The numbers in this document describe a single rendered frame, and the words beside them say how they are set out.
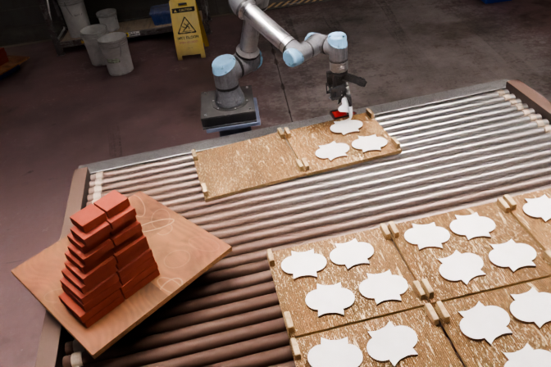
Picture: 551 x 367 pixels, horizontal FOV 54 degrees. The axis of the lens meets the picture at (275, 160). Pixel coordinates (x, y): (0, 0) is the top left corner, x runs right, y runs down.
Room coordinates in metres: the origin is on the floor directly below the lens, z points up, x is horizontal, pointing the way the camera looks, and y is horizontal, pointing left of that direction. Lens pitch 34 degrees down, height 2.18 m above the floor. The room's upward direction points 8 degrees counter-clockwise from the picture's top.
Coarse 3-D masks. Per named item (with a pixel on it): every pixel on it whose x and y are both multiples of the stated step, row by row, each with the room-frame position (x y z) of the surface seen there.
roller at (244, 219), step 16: (496, 160) 1.66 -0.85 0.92; (512, 160) 1.65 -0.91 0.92; (528, 160) 1.65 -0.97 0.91; (432, 176) 1.61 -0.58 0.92; (448, 176) 1.61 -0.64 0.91; (352, 192) 1.59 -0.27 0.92; (368, 192) 1.58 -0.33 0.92; (384, 192) 1.57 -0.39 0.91; (288, 208) 1.54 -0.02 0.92; (304, 208) 1.54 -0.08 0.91; (208, 224) 1.51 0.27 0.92; (224, 224) 1.50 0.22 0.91; (240, 224) 1.50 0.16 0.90
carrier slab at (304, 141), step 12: (336, 120) 2.09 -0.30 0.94; (360, 120) 2.07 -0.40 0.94; (372, 120) 2.05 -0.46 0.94; (300, 132) 2.04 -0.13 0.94; (312, 132) 2.02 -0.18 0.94; (324, 132) 2.01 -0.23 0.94; (360, 132) 1.97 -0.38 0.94; (372, 132) 1.96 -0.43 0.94; (384, 132) 1.94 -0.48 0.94; (300, 144) 1.94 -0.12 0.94; (312, 144) 1.92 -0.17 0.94; (324, 144) 1.91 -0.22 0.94; (348, 144) 1.89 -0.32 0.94; (300, 156) 1.84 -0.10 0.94; (312, 156) 1.83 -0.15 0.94; (348, 156) 1.80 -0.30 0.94; (360, 156) 1.78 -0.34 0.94; (372, 156) 1.77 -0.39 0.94; (384, 156) 1.78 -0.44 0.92; (312, 168) 1.75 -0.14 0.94; (324, 168) 1.74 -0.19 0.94; (336, 168) 1.74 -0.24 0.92
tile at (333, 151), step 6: (330, 144) 1.89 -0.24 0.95; (336, 144) 1.88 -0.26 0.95; (342, 144) 1.88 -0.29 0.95; (318, 150) 1.86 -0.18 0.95; (324, 150) 1.85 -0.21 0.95; (330, 150) 1.85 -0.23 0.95; (336, 150) 1.84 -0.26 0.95; (342, 150) 1.83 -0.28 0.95; (348, 150) 1.83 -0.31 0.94; (318, 156) 1.81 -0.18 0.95; (324, 156) 1.81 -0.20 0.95; (330, 156) 1.80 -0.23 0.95; (336, 156) 1.79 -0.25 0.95; (342, 156) 1.80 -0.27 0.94
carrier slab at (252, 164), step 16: (240, 144) 2.01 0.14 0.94; (256, 144) 1.99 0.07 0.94; (272, 144) 1.97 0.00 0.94; (288, 144) 1.95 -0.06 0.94; (208, 160) 1.92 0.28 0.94; (224, 160) 1.90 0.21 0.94; (240, 160) 1.88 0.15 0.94; (256, 160) 1.87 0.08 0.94; (272, 160) 1.85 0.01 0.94; (288, 160) 1.83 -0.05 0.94; (208, 176) 1.79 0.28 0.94; (224, 176) 1.78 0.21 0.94; (240, 176) 1.76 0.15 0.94; (256, 176) 1.75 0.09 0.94; (272, 176) 1.73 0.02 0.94; (288, 176) 1.72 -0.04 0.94; (208, 192) 1.69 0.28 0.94; (224, 192) 1.67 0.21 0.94; (240, 192) 1.67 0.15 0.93
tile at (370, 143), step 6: (360, 138) 1.90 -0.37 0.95; (366, 138) 1.90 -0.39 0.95; (372, 138) 1.89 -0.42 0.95; (378, 138) 1.88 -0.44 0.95; (384, 138) 1.88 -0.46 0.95; (354, 144) 1.86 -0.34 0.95; (360, 144) 1.86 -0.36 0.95; (366, 144) 1.85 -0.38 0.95; (372, 144) 1.85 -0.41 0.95; (378, 144) 1.84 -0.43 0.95; (384, 144) 1.83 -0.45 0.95; (360, 150) 1.83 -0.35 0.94; (366, 150) 1.81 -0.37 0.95; (372, 150) 1.81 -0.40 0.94; (378, 150) 1.80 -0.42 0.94
